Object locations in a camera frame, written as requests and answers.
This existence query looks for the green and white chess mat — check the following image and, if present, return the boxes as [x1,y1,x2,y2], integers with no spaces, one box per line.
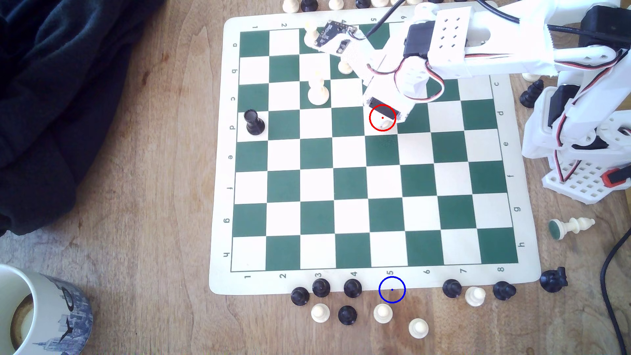
[208,0,542,296]

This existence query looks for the red white black arm wires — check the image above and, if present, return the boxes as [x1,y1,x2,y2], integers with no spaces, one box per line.
[554,47,631,149]

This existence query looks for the black chess bishop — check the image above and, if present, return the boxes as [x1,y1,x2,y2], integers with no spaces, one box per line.
[519,79,545,109]

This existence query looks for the black camera circuit board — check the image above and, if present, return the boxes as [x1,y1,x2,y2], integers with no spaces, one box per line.
[314,21,358,54]

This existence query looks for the black chess knight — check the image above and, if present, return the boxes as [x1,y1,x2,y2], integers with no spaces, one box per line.
[539,267,569,293]

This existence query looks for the red white black gripper wires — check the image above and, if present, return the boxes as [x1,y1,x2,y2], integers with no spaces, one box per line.
[367,52,447,104]

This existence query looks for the white mug with skyline print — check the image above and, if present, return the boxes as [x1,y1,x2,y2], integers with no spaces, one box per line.
[0,264,93,355]

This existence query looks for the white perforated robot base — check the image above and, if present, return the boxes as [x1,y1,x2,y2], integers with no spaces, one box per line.
[542,158,631,205]

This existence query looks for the white piece with green felt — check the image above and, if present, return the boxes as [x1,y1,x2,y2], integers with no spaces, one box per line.
[548,217,596,241]

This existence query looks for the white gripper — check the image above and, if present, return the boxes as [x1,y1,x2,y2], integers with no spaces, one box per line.
[352,22,444,124]

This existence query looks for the black camera cable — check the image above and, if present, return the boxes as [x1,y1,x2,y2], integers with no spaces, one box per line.
[365,0,631,50]

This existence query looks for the dark blue cloth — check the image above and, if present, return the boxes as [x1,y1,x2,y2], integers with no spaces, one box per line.
[0,0,166,236]

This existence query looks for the black chess rook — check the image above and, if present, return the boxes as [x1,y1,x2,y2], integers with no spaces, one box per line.
[244,109,266,136]

